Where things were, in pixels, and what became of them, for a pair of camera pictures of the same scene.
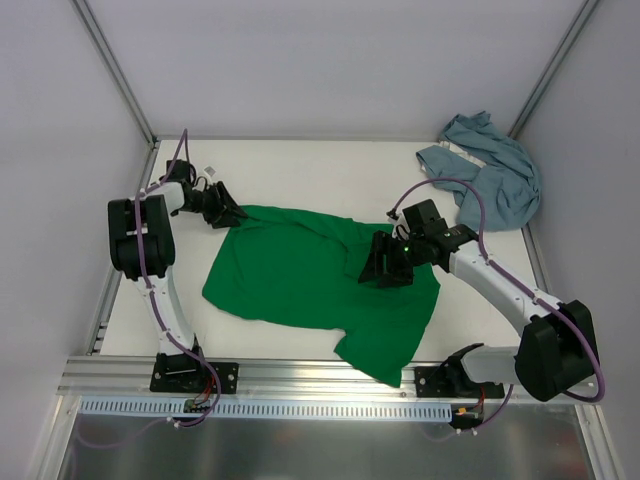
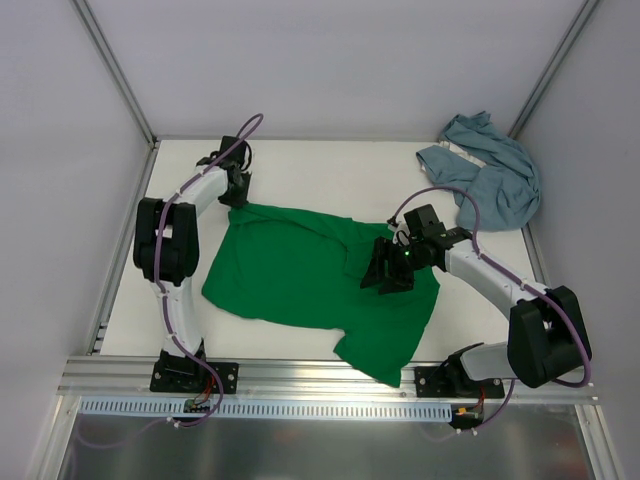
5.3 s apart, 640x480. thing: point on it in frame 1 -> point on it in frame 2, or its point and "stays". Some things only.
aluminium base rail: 128,379 stays
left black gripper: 215,204 -> 238,190
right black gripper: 392,257 stays
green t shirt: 290,269 stays
